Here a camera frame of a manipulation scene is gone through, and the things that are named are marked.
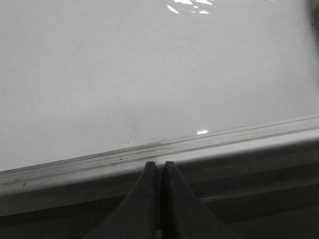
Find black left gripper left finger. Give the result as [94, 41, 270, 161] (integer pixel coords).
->
[83, 162, 159, 239]

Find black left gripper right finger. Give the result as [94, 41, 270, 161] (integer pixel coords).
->
[160, 161, 240, 239]

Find white whiteboard with aluminium frame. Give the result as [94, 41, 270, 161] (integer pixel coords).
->
[0, 0, 319, 216]

